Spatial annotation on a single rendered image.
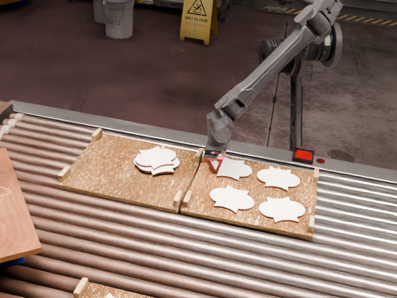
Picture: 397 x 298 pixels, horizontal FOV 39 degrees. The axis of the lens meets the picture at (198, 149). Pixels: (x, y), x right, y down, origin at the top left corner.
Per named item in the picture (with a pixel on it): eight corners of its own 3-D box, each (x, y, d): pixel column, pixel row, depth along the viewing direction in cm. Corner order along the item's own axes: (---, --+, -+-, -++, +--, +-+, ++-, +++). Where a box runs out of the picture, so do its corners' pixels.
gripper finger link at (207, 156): (227, 166, 195) (227, 143, 190) (224, 177, 189) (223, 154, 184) (208, 164, 196) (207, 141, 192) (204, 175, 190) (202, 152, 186)
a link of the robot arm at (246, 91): (326, 25, 182) (308, 3, 176) (334, 30, 177) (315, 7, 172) (233, 117, 190) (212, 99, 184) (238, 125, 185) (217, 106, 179)
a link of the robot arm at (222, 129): (243, 108, 187) (225, 93, 183) (253, 123, 178) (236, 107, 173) (217, 132, 190) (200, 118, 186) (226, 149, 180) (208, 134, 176)
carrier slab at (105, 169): (98, 135, 210) (98, 132, 209) (204, 156, 203) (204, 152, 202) (56, 187, 181) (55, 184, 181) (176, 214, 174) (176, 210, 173)
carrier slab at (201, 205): (205, 155, 203) (205, 152, 203) (318, 176, 197) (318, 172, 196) (180, 213, 174) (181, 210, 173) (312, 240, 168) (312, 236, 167)
